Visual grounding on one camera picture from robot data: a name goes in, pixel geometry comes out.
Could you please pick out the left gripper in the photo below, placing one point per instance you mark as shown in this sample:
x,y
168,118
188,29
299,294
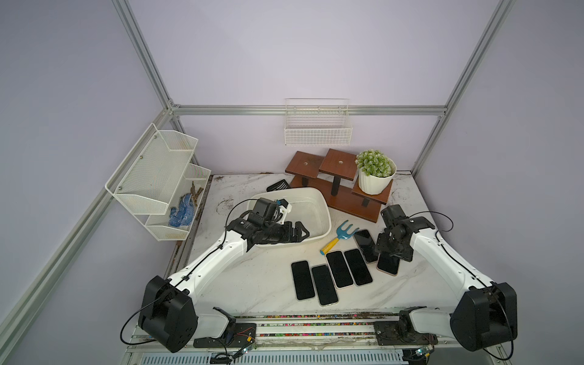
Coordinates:
x,y
287,238

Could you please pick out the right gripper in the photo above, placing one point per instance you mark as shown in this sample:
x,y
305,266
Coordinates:
x,y
382,238

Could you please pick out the white case phone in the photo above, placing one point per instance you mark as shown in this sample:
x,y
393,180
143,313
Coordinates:
x,y
388,264

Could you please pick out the dark phone bottom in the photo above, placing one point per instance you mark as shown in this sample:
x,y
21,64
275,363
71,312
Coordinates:
x,y
366,245

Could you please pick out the white plastic storage box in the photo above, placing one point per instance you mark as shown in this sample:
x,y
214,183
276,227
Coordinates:
x,y
308,206

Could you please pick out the clear case phone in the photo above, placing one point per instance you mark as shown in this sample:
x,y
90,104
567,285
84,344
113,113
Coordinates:
x,y
303,282

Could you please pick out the light blue case phone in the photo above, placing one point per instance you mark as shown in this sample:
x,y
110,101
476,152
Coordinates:
x,y
339,268

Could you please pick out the pink case phone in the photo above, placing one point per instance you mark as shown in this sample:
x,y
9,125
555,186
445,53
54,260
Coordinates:
x,y
325,286

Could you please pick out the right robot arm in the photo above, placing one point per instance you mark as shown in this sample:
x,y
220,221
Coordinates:
x,y
486,312

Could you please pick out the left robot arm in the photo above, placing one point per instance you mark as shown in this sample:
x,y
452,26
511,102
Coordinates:
x,y
169,314

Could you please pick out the black plastic scoop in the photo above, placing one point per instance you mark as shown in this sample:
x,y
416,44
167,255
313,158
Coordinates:
x,y
280,185

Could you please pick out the blue yellow garden rake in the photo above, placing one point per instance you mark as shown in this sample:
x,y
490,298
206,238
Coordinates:
x,y
343,232

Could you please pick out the white pot green plant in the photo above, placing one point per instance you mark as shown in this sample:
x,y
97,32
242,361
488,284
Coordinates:
x,y
375,170

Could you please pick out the brown wooden tiered stand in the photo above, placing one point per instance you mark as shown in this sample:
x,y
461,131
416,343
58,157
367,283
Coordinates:
x,y
335,176

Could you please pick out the blue cloth in shelf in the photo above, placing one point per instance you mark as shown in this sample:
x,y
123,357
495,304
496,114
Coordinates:
x,y
183,214

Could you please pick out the white mesh two-tier shelf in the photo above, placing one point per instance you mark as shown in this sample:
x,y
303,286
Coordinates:
x,y
158,171

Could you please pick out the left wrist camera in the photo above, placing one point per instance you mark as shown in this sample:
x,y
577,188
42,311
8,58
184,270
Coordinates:
x,y
267,213

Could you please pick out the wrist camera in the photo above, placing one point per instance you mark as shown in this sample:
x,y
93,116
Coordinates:
x,y
267,213
393,216

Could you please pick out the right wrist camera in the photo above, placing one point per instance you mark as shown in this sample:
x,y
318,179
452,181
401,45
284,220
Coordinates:
x,y
393,216

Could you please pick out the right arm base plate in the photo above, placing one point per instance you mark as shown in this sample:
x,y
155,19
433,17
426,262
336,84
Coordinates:
x,y
400,333

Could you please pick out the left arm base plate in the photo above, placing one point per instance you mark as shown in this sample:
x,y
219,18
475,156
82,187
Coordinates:
x,y
236,336

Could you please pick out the white wire wall basket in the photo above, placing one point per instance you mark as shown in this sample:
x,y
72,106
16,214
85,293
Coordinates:
x,y
317,122

